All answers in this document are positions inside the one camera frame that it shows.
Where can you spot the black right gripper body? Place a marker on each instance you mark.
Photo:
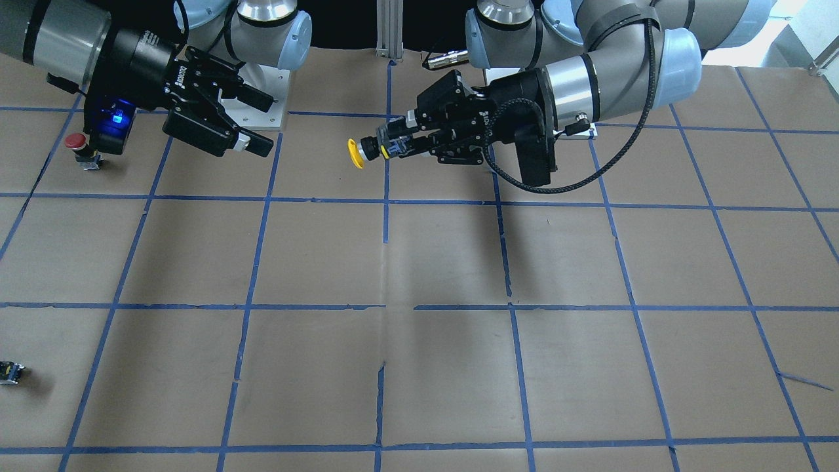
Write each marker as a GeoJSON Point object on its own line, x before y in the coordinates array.
{"type": "Point", "coordinates": [139, 60]}

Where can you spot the aluminium frame post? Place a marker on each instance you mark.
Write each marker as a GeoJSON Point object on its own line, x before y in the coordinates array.
{"type": "Point", "coordinates": [389, 29]}

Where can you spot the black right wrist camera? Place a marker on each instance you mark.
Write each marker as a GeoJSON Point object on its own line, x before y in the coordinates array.
{"type": "Point", "coordinates": [108, 122]}

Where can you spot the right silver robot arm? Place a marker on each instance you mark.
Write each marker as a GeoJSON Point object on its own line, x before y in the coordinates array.
{"type": "Point", "coordinates": [181, 56]}

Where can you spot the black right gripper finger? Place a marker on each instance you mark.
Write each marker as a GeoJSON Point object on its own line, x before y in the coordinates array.
{"type": "Point", "coordinates": [251, 96]}
{"type": "Point", "coordinates": [214, 136]}

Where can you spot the yellow push button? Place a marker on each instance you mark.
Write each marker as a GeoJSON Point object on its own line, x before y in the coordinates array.
{"type": "Point", "coordinates": [370, 148]}

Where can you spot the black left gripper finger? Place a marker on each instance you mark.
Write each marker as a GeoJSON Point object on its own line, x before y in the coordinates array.
{"type": "Point", "coordinates": [406, 147]}
{"type": "Point", "coordinates": [407, 125]}

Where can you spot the small black contact block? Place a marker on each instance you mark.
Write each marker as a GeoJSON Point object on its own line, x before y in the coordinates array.
{"type": "Point", "coordinates": [11, 372]}

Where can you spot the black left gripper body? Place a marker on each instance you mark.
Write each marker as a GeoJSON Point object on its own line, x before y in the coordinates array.
{"type": "Point", "coordinates": [510, 93]}

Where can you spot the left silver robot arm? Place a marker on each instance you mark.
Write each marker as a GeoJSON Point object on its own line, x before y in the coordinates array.
{"type": "Point", "coordinates": [574, 63]}

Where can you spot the red push button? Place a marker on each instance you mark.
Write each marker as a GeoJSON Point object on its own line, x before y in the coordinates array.
{"type": "Point", "coordinates": [85, 155]}

